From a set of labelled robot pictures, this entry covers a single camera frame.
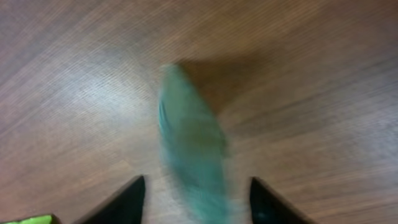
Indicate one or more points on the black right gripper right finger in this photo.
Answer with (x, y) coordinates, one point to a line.
(268, 207)

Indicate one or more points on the green snack bag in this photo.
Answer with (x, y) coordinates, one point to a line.
(41, 219)

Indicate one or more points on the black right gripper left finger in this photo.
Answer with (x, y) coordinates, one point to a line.
(123, 207)

